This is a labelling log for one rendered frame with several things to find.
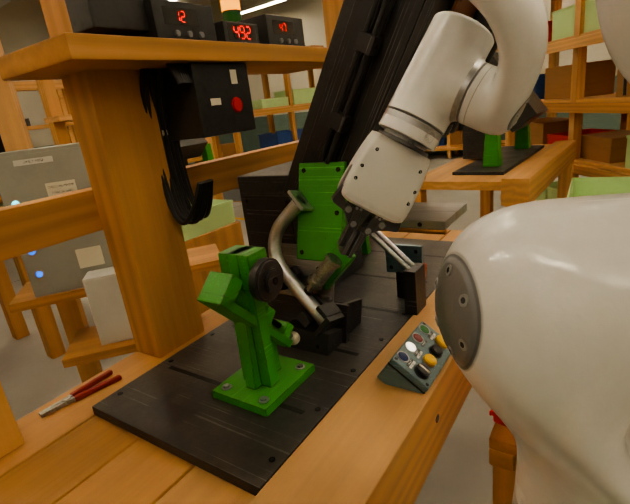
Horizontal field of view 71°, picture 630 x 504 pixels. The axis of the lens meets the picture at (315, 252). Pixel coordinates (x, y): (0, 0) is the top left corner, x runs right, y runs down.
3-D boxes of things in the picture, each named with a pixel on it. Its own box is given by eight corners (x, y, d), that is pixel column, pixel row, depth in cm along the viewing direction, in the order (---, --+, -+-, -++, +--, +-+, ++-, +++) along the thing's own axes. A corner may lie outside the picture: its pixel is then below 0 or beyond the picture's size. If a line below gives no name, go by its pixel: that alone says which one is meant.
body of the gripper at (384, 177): (429, 150, 65) (391, 218, 67) (368, 118, 63) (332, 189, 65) (448, 155, 58) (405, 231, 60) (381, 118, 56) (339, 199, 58)
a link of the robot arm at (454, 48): (453, 143, 62) (395, 116, 65) (504, 51, 59) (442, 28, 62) (443, 129, 54) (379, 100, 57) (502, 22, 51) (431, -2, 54)
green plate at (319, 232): (360, 260, 100) (363, 165, 97) (340, 263, 93) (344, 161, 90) (316, 255, 106) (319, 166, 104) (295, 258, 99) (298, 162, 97)
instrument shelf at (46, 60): (351, 62, 139) (350, 48, 138) (71, 59, 69) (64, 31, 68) (287, 73, 153) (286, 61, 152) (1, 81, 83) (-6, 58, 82)
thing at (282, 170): (364, 265, 138) (354, 154, 127) (310, 307, 115) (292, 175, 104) (315, 260, 148) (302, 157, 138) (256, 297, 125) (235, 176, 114)
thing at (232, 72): (257, 129, 107) (247, 62, 103) (206, 137, 94) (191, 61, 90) (221, 132, 114) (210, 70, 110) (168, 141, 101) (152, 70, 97)
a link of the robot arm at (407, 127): (432, 135, 65) (422, 154, 65) (380, 107, 63) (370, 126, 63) (455, 139, 57) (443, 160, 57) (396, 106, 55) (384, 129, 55)
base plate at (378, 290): (475, 248, 147) (475, 242, 146) (261, 500, 62) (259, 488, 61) (362, 240, 170) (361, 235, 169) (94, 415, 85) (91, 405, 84)
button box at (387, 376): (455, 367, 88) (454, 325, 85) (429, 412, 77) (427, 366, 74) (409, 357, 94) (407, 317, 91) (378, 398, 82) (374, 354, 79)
